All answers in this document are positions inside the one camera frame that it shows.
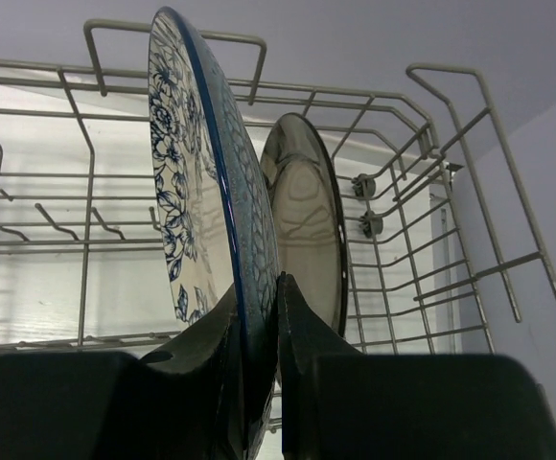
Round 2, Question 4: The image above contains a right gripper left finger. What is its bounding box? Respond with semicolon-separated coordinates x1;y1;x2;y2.
0;290;243;459

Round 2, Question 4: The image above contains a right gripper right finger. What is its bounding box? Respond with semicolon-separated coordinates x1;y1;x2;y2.
276;273;556;459

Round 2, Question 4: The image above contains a brown rimmed cream plate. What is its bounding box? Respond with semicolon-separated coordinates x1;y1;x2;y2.
260;112;349;336

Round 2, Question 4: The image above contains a blue floral plate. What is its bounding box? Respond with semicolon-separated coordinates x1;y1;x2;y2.
148;7;279;459

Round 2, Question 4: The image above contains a grey wire dish rack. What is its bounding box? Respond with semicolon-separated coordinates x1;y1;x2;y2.
0;19;556;354

